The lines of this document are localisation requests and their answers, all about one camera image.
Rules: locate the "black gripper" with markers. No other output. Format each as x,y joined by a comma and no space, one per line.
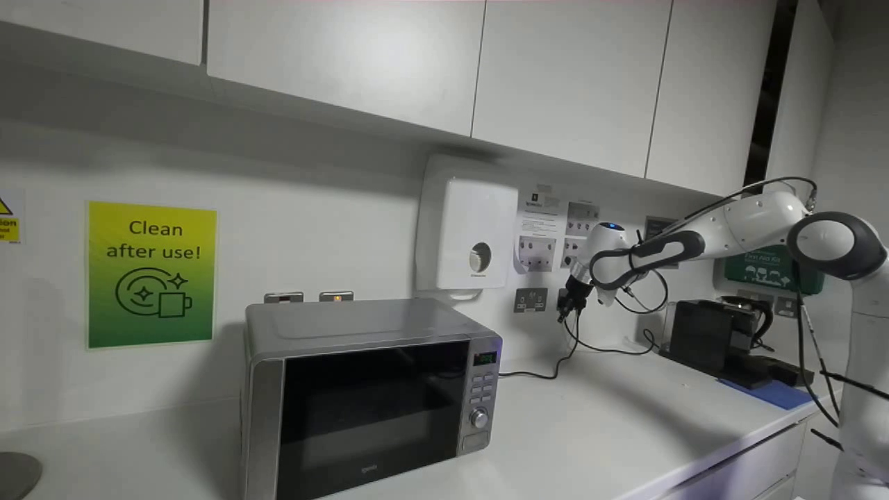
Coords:
579,291

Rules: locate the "steel wall socket with switch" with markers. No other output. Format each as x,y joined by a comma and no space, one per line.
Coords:
529,300

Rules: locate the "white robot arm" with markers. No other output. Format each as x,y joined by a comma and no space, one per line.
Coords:
751,225

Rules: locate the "white paper towel dispenser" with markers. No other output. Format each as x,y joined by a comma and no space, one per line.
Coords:
476,238

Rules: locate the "black coffee machine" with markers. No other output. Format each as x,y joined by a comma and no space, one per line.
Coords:
710,334

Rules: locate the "silver microwave oven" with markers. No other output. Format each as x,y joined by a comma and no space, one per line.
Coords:
369,417

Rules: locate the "blue cloth mat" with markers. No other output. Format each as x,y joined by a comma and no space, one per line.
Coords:
785,392

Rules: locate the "metal jar lid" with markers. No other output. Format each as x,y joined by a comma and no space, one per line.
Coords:
336,296
282,298

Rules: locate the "green clean after use poster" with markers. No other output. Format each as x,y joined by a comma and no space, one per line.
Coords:
153,278

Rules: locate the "yellow warning sign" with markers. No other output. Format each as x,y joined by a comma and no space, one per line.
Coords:
7,225

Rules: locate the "small grid wall notice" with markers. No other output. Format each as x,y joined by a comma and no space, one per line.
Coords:
579,225

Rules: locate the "white paper wall notice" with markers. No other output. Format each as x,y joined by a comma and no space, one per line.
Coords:
539,231

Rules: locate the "dark wall plaque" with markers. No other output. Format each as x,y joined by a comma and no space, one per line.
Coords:
656,225

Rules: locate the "green wall sign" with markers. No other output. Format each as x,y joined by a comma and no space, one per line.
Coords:
764,274

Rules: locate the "white wall cabinet door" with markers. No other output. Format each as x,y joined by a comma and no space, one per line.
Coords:
350,57
93,23
564,73
710,93

